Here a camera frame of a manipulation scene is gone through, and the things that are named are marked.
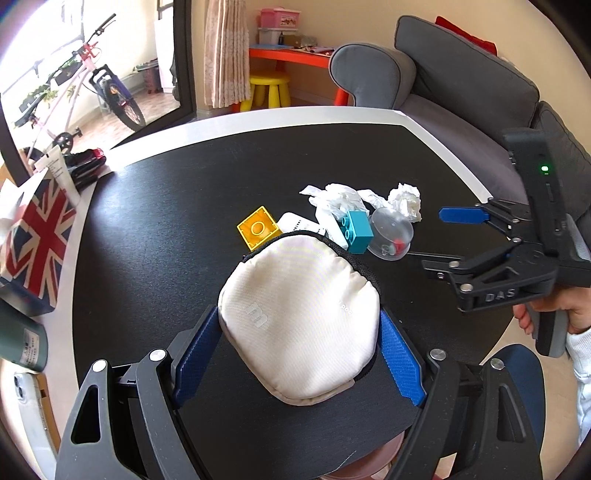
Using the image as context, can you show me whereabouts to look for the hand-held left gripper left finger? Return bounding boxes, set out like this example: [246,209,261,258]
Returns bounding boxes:
[55,305,227,480]

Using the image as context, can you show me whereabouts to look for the teal toy brick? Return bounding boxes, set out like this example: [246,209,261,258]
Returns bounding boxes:
[339,210,375,254]

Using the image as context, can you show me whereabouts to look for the yellow plastic stool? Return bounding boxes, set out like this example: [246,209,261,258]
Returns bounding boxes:
[240,71,291,112]

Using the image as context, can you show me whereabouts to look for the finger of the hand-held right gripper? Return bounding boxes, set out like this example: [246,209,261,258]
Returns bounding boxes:
[438,198,532,243]
[422,244,518,289]

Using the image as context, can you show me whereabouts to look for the person's right forearm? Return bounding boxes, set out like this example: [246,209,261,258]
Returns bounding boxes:
[567,323,591,384]

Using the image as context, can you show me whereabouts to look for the pink stool seat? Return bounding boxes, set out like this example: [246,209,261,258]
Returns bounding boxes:
[330,436,407,480]

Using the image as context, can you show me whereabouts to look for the black and red folded umbrella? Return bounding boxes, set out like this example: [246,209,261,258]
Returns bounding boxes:
[62,148,108,190]

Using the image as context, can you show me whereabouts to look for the patterned beige curtain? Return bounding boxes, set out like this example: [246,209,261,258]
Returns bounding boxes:
[203,0,252,109]

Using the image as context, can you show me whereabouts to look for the flag print tissue box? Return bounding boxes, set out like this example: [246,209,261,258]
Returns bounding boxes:
[0,178,77,317]

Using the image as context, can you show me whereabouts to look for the grey storage box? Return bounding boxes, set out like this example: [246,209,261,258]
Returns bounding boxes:
[257,28,296,46]

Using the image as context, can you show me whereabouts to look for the person's blue trousers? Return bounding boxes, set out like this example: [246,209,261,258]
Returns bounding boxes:
[485,344,548,444]

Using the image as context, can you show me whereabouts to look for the white squeeze tube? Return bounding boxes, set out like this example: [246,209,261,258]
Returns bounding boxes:
[32,148,81,206]

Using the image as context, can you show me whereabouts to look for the red cushion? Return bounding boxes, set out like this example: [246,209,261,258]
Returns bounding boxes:
[435,16,498,54]

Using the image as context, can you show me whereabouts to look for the smartphone in clear case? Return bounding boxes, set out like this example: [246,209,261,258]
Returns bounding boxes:
[11,369,63,453]

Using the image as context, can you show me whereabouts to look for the long crumpled white tissue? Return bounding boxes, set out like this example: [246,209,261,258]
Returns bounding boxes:
[299,183,391,245]

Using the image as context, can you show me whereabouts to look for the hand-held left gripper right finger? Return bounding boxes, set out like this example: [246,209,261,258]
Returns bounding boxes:
[379,307,546,480]

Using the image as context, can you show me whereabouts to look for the white fabric pouch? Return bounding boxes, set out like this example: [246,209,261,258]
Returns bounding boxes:
[217,231,382,407]

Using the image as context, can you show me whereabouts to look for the balled white tissue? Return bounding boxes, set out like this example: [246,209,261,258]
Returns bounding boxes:
[387,182,424,223]

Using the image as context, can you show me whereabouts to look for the clear plastic dome capsule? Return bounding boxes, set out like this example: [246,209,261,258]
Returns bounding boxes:
[367,207,415,260]

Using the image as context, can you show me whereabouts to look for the yellow toy brick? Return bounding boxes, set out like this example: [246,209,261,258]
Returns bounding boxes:
[236,205,282,252]

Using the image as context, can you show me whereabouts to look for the person's right hand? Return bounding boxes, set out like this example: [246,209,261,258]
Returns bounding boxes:
[513,286,591,337]

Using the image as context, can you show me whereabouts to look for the green balcony plants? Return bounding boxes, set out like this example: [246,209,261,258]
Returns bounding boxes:
[14,51,93,127]

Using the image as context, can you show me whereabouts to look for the orange children's table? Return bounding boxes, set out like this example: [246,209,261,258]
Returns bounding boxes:
[249,45,349,107]

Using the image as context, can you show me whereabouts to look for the pink plastic basket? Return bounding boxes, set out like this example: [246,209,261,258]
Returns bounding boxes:
[139,60,162,93]

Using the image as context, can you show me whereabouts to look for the black sliding door frame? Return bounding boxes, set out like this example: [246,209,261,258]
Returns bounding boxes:
[0,0,197,185]

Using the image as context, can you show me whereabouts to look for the grey sofa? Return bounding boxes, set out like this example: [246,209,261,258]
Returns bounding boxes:
[329,15,591,259]

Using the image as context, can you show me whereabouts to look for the pink and white bicycle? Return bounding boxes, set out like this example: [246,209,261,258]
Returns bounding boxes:
[14,13,147,162]

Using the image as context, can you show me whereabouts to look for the green thermos bottle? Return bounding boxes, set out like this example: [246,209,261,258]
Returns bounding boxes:
[0,300,49,372]

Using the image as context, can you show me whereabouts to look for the small white box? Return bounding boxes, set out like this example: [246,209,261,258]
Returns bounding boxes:
[277,212,326,238]

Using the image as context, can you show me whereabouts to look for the pink storage box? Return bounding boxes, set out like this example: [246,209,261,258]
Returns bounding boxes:
[259,8,301,29]

